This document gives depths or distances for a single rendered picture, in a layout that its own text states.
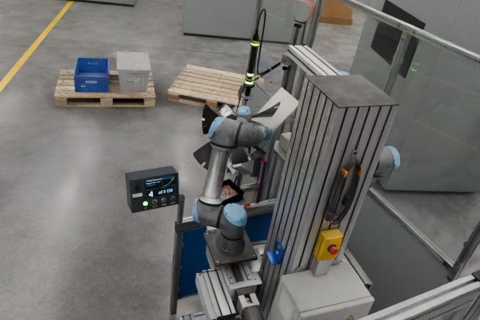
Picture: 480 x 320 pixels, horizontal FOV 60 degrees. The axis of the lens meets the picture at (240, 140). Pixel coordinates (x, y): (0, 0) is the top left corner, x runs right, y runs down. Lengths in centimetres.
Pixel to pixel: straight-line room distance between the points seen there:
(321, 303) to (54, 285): 214
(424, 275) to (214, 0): 632
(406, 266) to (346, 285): 100
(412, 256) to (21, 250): 280
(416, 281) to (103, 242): 233
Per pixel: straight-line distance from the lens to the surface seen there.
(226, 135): 191
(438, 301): 90
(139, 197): 223
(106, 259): 350
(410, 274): 285
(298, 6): 311
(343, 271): 195
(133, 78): 542
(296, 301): 178
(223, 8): 804
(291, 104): 295
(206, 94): 559
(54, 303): 331
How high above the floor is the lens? 260
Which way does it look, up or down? 32 degrees down
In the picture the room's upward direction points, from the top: 9 degrees clockwise
